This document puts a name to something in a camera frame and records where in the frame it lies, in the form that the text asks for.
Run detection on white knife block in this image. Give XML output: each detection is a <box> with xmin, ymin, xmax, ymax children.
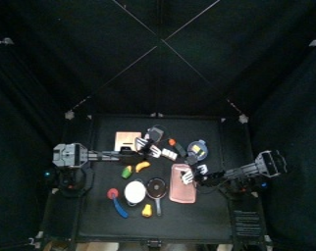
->
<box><xmin>159</xmin><ymin>148</ymin><xmax>177</xmax><ymax>161</ymax></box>

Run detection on orange and black toy knife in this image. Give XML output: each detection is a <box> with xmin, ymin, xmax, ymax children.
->
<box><xmin>167</xmin><ymin>138</ymin><xmax>188</xmax><ymax>158</ymax></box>

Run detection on square wooden board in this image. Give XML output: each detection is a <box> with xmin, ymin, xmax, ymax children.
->
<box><xmin>113</xmin><ymin>130</ymin><xmax>143</xmax><ymax>152</ymax></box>

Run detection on yellow toy banana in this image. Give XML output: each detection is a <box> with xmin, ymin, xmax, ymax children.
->
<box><xmin>135</xmin><ymin>161</ymin><xmax>152</xmax><ymax>174</ymax></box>

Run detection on blue plate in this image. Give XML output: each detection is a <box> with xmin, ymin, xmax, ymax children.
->
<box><xmin>186</xmin><ymin>139</ymin><xmax>210</xmax><ymax>162</ymax></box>

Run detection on green toy vegetable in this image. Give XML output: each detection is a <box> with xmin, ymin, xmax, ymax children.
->
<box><xmin>120</xmin><ymin>165</ymin><xmax>133</xmax><ymax>179</ymax></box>

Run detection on pink cutting board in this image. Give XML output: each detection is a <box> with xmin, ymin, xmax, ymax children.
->
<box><xmin>168</xmin><ymin>163</ymin><xmax>199</xmax><ymax>204</ymax></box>

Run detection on yellow toy bell pepper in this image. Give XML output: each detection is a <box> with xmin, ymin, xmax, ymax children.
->
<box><xmin>141</xmin><ymin>203</ymin><xmax>153</xmax><ymax>219</ymax></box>

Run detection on red blue toy pizza cutter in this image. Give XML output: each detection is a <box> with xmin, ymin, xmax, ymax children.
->
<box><xmin>105</xmin><ymin>187</ymin><xmax>129</xmax><ymax>220</ymax></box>

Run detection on white text label sticker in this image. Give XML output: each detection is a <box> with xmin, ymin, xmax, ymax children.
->
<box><xmin>231</xmin><ymin>209</ymin><xmax>263</xmax><ymax>241</ymax></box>

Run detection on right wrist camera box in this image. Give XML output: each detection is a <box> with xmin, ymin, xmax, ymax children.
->
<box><xmin>184</xmin><ymin>154</ymin><xmax>199</xmax><ymax>167</ymax></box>

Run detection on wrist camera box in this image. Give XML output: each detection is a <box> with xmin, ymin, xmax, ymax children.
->
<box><xmin>184</xmin><ymin>154</ymin><xmax>199</xmax><ymax>167</ymax></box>
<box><xmin>147</xmin><ymin>126</ymin><xmax>165</xmax><ymax>142</ymax></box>

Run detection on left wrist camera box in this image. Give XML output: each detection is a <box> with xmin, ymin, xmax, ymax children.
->
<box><xmin>147</xmin><ymin>126</ymin><xmax>165</xmax><ymax>142</ymax></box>

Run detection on white pot dark handles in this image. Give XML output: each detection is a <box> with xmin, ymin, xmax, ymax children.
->
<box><xmin>123</xmin><ymin>179</ymin><xmax>148</xmax><ymax>208</ymax></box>

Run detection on black table edge camera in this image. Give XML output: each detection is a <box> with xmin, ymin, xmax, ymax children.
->
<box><xmin>141</xmin><ymin>238</ymin><xmax>164</xmax><ymax>249</ymax></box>

